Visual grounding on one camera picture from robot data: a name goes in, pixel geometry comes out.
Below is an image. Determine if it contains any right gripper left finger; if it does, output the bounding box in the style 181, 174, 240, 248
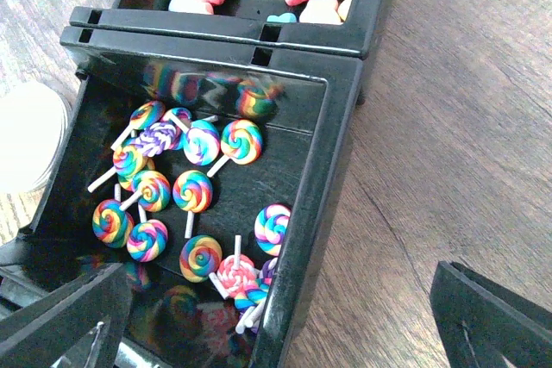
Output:
1, 264, 132, 367

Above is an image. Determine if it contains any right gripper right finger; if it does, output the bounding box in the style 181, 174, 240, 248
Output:
430, 261, 551, 367

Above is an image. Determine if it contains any round metal jar lid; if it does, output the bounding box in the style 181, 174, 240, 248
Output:
1, 81, 71, 193

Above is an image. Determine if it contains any black three-compartment candy tray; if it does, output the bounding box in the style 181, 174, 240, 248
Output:
1, 0, 386, 367

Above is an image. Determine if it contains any pile of rainbow lollipops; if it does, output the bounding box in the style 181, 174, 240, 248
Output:
87, 101, 291, 334

